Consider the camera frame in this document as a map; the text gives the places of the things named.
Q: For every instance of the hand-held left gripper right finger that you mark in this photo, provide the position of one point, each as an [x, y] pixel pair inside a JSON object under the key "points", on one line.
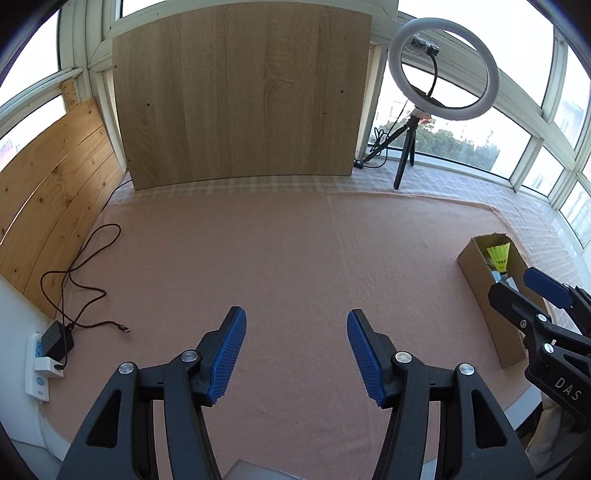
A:
{"points": [[364, 360]]}

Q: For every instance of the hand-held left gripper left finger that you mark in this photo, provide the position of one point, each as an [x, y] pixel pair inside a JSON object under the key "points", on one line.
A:
{"points": [[228, 355]]}

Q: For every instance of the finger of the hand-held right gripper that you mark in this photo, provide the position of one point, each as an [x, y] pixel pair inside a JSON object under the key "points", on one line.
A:
{"points": [[547, 286], [515, 307]]}

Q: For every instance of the cardboard box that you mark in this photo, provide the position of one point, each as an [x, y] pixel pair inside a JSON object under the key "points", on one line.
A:
{"points": [[489, 304]]}

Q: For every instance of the yellow shuttlecock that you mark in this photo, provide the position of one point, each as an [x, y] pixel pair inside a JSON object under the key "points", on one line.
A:
{"points": [[499, 256]]}

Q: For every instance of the person's right forearm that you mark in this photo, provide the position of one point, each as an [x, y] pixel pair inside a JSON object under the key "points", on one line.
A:
{"points": [[554, 429]]}

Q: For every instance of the pink blanket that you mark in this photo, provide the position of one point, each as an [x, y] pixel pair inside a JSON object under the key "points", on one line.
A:
{"points": [[277, 254]]}

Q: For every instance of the pale plaid cloth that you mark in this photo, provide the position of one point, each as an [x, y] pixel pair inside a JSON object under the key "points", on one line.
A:
{"points": [[438, 184]]}

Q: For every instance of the black power adapter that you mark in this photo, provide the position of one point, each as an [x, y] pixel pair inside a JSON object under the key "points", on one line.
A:
{"points": [[57, 344]]}

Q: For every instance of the white power strip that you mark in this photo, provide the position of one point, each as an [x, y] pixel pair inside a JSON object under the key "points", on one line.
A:
{"points": [[41, 374]]}

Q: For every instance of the black tripod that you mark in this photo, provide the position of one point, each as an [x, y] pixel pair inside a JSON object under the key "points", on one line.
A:
{"points": [[406, 147]]}

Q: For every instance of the pine wood panel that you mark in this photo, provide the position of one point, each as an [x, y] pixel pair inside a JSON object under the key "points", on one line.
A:
{"points": [[51, 194]]}

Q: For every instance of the light oak board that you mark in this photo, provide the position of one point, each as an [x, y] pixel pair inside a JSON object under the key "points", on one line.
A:
{"points": [[240, 101]]}

